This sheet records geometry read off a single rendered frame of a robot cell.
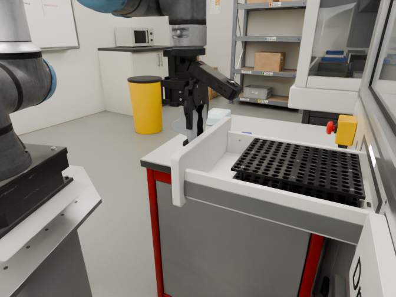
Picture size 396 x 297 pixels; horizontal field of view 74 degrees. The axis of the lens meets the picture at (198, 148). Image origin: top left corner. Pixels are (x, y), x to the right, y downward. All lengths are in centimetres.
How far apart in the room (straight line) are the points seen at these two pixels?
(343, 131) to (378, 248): 54
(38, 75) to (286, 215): 62
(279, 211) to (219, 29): 487
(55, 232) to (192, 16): 51
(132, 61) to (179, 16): 337
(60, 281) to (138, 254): 83
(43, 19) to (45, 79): 320
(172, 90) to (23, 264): 43
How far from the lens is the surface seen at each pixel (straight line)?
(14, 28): 74
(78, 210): 69
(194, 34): 55
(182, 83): 56
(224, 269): 99
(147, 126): 325
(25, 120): 386
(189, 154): 51
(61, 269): 83
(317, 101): 135
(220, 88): 54
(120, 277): 154
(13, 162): 67
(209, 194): 50
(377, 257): 34
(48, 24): 397
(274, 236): 83
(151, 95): 315
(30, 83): 72
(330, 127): 86
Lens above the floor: 113
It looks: 24 degrees down
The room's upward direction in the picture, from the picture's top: straight up
